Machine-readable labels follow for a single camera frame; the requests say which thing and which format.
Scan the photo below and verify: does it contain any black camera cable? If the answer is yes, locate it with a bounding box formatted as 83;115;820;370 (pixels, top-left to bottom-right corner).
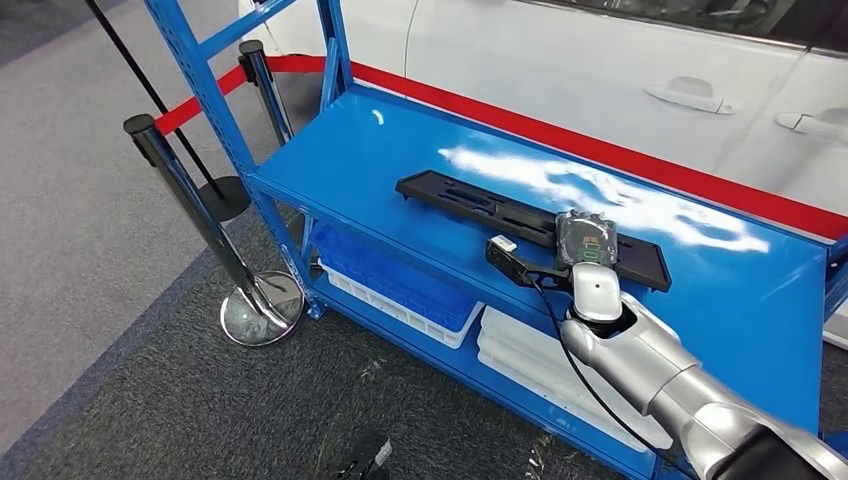
527;278;694;478

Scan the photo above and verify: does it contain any long black plastic part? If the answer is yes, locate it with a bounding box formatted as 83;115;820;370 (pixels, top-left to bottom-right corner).
395;169;673;294

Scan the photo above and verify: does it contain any thin black pole stand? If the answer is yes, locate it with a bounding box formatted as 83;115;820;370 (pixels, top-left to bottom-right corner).
84;0;252;224

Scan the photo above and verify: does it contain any white car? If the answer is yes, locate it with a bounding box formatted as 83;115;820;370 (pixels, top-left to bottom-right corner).
237;0;848;352

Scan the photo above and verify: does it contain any white car door handle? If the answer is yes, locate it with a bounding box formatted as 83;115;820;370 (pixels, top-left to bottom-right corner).
643;75;738;117
773;107;848;144

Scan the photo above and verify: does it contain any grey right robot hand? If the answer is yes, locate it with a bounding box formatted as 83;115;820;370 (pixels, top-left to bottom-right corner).
553;209;620;273

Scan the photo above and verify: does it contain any blue plastic bin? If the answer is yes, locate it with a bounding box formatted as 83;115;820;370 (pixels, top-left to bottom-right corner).
309;221;480;334

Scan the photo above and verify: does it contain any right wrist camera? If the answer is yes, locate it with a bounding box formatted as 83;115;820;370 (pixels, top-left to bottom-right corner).
484;234;574;294

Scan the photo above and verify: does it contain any red barrier belt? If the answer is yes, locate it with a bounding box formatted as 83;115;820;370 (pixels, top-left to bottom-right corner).
153;54;848;243

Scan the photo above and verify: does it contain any white plastic tray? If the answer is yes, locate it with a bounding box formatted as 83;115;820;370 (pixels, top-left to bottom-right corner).
475;331;674;456

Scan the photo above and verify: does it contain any white plastic crate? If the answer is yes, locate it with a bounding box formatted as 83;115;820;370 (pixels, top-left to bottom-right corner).
317;261;486;351

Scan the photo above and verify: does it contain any blue metal shelf rack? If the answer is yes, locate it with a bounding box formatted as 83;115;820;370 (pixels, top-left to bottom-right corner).
142;0;848;480

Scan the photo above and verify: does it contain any chrome stanchion post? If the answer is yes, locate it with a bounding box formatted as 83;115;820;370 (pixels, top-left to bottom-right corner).
123;113;307;348
237;39;297;148

